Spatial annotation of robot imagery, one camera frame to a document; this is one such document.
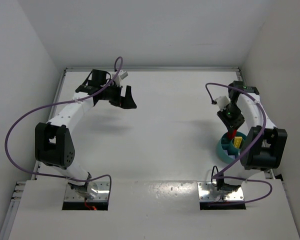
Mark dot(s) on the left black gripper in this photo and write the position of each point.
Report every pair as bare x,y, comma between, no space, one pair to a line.
122,96

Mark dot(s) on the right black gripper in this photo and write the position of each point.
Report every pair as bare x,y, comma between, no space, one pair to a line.
231,121

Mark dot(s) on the red lego brick top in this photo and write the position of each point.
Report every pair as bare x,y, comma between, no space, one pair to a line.
231,134

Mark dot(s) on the long yellow lego brick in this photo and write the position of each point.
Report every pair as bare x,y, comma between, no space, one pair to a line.
237,141

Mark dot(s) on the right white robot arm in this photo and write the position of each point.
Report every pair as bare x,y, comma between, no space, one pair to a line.
253,143

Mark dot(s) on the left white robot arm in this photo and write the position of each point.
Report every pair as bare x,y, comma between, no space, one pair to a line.
53,141

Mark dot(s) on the teal divided round container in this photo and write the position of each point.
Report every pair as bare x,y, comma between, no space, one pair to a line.
225,143

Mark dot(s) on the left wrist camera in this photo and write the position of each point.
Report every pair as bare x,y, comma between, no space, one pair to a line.
119,76

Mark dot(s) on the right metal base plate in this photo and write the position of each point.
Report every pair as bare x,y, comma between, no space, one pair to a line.
208,192

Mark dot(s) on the metal base plate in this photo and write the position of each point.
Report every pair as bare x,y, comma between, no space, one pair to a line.
94,191
208,192

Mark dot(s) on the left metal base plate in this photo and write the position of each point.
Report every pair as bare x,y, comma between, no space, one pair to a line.
94,191

